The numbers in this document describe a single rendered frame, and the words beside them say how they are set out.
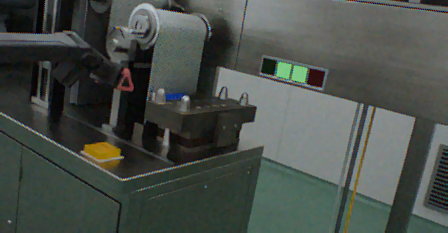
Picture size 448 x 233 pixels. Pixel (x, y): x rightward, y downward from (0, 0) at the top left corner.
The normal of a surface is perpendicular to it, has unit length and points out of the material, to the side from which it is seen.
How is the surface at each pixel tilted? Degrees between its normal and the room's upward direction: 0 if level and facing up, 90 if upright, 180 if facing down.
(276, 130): 90
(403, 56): 90
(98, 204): 90
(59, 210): 90
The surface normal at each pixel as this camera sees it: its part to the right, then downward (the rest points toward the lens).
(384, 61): -0.59, 0.05
